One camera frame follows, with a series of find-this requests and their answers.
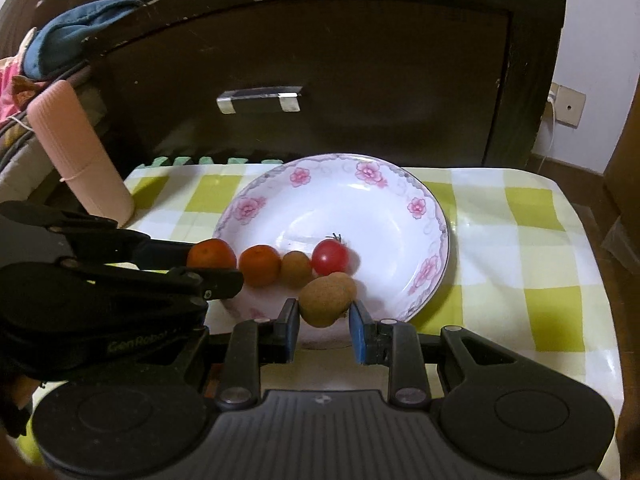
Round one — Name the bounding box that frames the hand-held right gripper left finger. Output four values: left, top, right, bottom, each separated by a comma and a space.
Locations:
170, 299, 302, 408

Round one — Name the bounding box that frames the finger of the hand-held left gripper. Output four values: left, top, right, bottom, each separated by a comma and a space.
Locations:
57, 256, 245, 302
0, 201, 197, 273

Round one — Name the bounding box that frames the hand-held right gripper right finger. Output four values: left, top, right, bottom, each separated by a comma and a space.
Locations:
349, 300, 521, 408

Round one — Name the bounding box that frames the orange tangerine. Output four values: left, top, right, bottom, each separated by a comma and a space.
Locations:
186, 239, 237, 271
238, 244, 282, 288

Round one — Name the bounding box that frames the brown longan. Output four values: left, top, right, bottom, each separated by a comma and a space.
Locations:
280, 251, 313, 291
298, 271, 358, 328

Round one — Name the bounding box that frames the red cherry tomato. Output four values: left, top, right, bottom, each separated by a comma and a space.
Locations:
311, 232, 350, 277

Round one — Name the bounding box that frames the white floral plate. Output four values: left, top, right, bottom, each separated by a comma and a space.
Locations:
212, 153, 451, 352

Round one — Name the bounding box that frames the pink ribbed bottle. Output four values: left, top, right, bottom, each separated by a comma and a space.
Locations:
26, 80, 136, 228

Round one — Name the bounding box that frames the brown quilt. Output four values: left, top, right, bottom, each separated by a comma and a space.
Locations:
0, 60, 106, 211

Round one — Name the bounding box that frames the green foam mat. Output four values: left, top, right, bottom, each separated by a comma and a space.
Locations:
137, 155, 283, 170

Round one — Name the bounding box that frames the yellow checked tablecloth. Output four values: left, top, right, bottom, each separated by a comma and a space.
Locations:
30, 162, 608, 463

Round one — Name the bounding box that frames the pink cloth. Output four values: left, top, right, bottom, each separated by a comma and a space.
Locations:
0, 57, 31, 121

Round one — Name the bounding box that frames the blue cloth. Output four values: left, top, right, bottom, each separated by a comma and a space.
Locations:
25, 0, 151, 81

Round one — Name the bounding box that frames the dark wooden nightstand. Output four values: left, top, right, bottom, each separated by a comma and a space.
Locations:
80, 0, 568, 171

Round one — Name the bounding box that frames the brown wooden wardrobe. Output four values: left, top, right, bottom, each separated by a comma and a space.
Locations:
602, 105, 640, 311

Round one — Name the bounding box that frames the white cable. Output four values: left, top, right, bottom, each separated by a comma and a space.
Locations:
0, 114, 37, 135

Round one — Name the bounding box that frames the metal drawer handle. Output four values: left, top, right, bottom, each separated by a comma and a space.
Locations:
216, 86, 304, 115

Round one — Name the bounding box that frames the white charger plug with cable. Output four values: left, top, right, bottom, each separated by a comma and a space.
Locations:
537, 91, 559, 171

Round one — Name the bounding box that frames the beige wall socket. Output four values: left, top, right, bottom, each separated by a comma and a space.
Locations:
547, 82, 587, 128

